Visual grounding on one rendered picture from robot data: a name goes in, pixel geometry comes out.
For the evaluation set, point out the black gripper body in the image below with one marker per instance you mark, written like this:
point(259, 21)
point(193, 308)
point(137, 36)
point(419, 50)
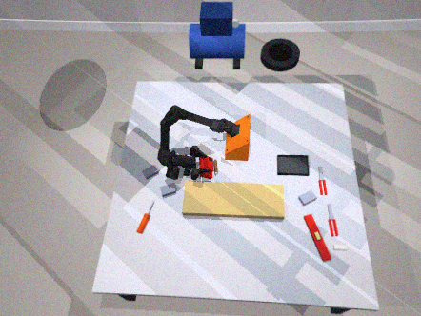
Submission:
point(190, 161)

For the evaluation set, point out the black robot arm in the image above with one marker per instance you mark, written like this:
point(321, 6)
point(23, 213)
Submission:
point(172, 116)

